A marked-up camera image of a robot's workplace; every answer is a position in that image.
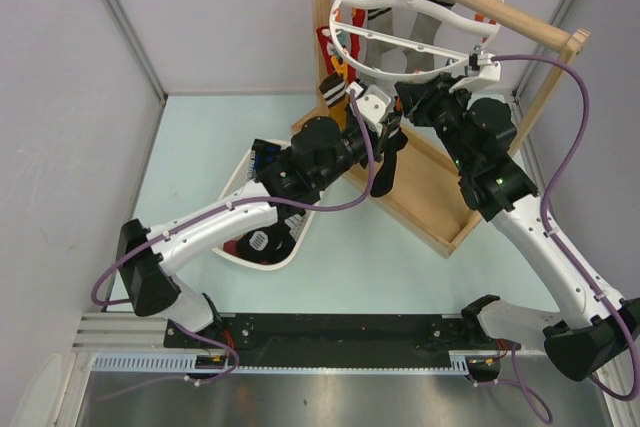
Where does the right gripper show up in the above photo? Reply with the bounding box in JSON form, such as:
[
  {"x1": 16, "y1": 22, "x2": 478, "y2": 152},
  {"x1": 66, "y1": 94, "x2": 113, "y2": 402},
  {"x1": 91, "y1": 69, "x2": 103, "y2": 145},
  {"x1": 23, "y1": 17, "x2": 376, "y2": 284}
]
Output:
[{"x1": 396, "y1": 71, "x2": 475, "y2": 172}]

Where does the white round clip hanger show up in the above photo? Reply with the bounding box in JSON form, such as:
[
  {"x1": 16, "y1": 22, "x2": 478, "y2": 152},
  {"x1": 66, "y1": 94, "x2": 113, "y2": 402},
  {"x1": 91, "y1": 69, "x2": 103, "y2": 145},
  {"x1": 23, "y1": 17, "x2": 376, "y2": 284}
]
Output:
[{"x1": 328, "y1": 0, "x2": 500, "y2": 82}]

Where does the mustard brown striped sock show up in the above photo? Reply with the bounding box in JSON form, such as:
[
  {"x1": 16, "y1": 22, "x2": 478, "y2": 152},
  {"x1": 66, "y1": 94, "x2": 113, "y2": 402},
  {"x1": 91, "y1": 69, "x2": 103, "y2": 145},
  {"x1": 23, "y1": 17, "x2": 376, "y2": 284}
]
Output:
[{"x1": 319, "y1": 72, "x2": 348, "y2": 131}]

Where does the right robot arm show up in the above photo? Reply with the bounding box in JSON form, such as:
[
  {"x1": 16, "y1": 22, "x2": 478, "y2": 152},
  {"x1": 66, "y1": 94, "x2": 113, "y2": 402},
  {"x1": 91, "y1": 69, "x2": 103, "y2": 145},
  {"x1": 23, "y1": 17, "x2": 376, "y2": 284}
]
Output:
[{"x1": 395, "y1": 73, "x2": 639, "y2": 381}]

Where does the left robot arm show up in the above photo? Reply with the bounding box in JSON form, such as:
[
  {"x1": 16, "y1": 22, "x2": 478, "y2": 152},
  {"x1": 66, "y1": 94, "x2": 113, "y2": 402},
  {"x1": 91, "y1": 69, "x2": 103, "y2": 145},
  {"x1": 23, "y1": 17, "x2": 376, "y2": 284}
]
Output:
[{"x1": 118, "y1": 113, "x2": 400, "y2": 347}]

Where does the wooden hanger stand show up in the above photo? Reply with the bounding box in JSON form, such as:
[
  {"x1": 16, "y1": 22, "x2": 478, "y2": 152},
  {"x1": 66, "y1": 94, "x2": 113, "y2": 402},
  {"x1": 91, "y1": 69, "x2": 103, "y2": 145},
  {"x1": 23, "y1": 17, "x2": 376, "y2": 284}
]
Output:
[{"x1": 291, "y1": 0, "x2": 591, "y2": 258}]

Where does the pile of dark socks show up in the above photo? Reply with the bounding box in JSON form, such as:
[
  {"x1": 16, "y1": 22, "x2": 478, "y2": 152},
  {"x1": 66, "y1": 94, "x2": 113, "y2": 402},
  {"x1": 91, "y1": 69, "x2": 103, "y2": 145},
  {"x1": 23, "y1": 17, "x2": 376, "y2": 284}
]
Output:
[{"x1": 222, "y1": 139, "x2": 309, "y2": 264}]

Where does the grey striped sock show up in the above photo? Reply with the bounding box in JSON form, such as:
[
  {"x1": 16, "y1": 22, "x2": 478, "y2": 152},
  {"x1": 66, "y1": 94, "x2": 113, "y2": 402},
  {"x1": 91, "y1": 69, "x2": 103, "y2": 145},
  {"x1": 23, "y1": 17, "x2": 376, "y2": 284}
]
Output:
[
  {"x1": 403, "y1": 0, "x2": 455, "y2": 73},
  {"x1": 365, "y1": 8, "x2": 396, "y2": 68}
]

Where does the red patterned sock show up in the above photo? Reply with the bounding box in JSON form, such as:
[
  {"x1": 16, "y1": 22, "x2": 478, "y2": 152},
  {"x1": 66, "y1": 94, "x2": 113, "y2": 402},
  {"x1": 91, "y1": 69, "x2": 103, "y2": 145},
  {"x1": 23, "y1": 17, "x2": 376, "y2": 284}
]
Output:
[{"x1": 315, "y1": 26, "x2": 335, "y2": 79}]

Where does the white laundry basket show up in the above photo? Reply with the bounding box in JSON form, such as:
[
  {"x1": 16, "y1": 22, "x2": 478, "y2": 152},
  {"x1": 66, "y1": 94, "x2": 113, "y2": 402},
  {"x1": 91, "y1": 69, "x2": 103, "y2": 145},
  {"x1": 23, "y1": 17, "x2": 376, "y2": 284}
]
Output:
[{"x1": 212, "y1": 137, "x2": 329, "y2": 272}]

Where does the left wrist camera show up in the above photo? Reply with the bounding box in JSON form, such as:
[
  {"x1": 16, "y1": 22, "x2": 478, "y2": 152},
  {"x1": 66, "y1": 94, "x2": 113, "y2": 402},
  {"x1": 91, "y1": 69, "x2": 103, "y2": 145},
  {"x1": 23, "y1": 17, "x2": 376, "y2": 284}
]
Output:
[{"x1": 346, "y1": 82, "x2": 393, "y2": 136}]

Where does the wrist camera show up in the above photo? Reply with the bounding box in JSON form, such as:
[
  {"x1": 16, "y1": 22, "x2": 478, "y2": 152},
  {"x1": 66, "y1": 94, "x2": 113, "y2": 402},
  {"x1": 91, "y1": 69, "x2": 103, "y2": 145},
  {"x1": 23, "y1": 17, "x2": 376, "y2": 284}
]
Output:
[
  {"x1": 346, "y1": 82, "x2": 393, "y2": 136},
  {"x1": 449, "y1": 51, "x2": 502, "y2": 93}
]

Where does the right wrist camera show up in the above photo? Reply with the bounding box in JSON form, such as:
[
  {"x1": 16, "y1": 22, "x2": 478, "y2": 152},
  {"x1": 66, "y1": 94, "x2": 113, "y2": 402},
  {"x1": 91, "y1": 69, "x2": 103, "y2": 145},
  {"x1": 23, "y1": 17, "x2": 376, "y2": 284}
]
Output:
[{"x1": 449, "y1": 51, "x2": 502, "y2": 93}]

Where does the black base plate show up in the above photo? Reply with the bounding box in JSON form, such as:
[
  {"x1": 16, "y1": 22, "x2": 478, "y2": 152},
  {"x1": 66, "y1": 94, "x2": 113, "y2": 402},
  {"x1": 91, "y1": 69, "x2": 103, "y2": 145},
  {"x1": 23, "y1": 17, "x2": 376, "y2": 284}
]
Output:
[{"x1": 163, "y1": 313, "x2": 511, "y2": 379}]

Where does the white cable duct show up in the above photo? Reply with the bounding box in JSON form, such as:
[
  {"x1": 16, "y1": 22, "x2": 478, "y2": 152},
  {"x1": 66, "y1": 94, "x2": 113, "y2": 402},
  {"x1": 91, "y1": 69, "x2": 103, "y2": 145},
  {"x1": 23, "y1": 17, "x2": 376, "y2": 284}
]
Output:
[{"x1": 92, "y1": 352, "x2": 469, "y2": 376}]

